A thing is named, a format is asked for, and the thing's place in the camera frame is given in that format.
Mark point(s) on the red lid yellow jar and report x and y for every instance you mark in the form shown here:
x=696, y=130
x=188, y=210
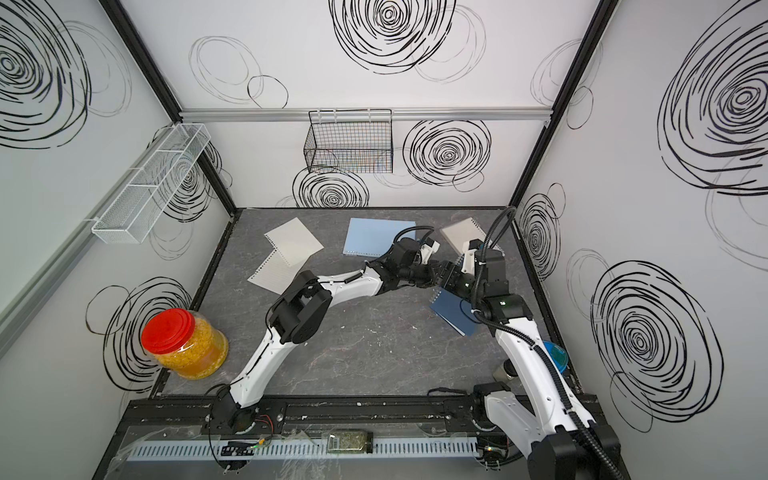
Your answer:
x=185, y=342

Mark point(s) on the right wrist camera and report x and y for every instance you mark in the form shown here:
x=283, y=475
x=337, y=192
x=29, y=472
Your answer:
x=469, y=262

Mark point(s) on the light blue notebook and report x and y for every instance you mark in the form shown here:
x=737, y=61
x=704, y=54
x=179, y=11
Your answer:
x=372, y=237

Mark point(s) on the black wire basket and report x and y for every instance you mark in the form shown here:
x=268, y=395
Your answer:
x=362, y=147

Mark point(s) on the small grey jar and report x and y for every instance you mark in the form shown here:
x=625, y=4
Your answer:
x=506, y=373

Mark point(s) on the torn white lined page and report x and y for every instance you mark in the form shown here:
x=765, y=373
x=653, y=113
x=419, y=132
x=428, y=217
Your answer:
x=294, y=242

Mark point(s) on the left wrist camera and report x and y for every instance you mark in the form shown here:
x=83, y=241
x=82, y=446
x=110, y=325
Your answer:
x=427, y=250

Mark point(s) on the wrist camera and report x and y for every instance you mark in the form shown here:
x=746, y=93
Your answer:
x=469, y=262
x=427, y=250

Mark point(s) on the white slotted cable duct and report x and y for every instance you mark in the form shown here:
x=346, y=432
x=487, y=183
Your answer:
x=382, y=448

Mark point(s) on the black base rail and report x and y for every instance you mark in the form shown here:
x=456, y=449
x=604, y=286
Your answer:
x=285, y=414

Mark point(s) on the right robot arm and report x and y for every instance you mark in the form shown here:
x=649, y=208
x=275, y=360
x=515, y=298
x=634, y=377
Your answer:
x=550, y=427

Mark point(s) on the aluminium wall rail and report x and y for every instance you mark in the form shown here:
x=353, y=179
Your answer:
x=367, y=114

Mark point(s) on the white wire shelf basket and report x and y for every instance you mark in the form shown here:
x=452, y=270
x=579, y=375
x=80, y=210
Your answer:
x=167, y=182

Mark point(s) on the green circuit box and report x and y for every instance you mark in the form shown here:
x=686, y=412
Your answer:
x=349, y=442

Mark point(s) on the torn lined paper page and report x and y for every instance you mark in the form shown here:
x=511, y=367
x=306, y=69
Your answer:
x=274, y=274

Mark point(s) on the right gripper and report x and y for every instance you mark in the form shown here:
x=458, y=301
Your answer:
x=453, y=272

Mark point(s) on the white lined spiral notebook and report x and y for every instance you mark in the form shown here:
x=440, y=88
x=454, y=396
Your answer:
x=462, y=232

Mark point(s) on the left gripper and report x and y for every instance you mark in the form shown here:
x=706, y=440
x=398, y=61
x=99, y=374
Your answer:
x=430, y=281

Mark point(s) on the dark blue notebook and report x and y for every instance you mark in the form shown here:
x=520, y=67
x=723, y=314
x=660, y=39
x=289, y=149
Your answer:
x=455, y=311

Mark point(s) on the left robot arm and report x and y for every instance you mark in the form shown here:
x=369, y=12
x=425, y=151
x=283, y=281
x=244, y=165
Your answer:
x=298, y=312

